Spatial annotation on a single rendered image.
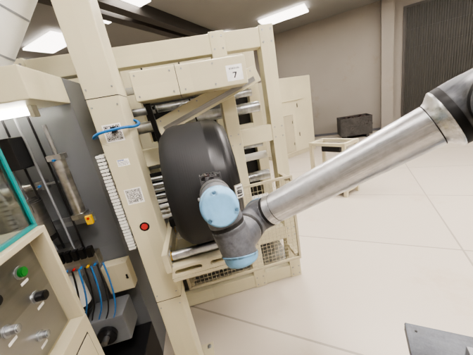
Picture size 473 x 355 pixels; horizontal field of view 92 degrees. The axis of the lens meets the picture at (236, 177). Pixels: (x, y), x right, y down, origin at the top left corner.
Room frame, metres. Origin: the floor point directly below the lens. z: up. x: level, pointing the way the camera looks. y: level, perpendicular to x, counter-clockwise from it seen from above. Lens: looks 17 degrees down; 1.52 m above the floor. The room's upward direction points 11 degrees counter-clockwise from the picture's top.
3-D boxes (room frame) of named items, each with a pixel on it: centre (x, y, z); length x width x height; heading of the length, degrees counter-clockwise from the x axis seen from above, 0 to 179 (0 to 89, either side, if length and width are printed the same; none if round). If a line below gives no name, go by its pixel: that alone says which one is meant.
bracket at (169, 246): (1.11, 0.41, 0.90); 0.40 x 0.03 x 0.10; 8
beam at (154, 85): (1.45, 0.15, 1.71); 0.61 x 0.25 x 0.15; 98
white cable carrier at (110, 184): (1.04, 0.57, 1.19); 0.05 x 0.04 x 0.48; 8
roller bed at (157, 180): (1.48, 0.51, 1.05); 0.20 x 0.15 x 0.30; 98
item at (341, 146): (3.38, -1.52, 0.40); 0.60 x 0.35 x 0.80; 31
